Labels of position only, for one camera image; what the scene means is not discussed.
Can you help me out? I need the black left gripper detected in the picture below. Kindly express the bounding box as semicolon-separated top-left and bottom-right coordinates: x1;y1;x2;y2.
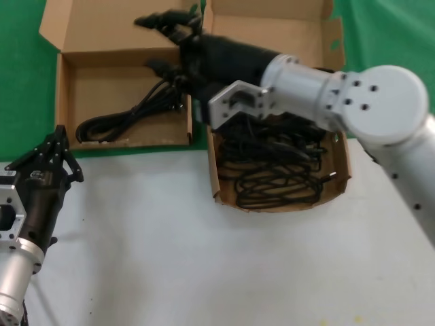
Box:
5;124;85;254

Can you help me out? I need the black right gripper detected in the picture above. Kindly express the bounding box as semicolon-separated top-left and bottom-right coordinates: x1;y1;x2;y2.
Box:
134;10;283;99

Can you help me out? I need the black power cable with plug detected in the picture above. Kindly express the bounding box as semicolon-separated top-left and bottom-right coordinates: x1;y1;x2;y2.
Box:
75;76;186;143

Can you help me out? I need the shallow open cardboard box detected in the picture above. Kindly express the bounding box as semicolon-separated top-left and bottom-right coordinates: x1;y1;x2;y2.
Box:
38;0;202;150

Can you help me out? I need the torn open cardboard box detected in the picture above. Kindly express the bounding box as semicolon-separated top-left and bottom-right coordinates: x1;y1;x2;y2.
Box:
198;0;351;214

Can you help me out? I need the green cloth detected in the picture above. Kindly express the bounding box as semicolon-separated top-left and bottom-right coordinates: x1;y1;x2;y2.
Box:
0;0;435;162

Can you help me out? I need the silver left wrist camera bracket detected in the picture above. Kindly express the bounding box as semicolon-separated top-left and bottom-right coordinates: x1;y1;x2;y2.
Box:
0;173;28;253

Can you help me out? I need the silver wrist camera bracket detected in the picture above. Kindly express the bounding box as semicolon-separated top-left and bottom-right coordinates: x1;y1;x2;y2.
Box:
0;173;28;253
207;80;275;132

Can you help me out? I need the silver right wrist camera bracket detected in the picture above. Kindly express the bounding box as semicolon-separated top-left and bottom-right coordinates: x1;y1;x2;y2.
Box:
207;80;275;132

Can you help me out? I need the tied black cable bundle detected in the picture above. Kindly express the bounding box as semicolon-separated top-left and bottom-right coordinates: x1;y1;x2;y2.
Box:
217;117;329;163

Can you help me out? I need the dark left arm cable harness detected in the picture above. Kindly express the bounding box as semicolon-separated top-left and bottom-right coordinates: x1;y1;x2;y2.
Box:
19;300;30;326

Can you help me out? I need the loose black cable coil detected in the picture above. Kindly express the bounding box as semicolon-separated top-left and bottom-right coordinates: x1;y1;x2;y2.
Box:
217;158;337;210

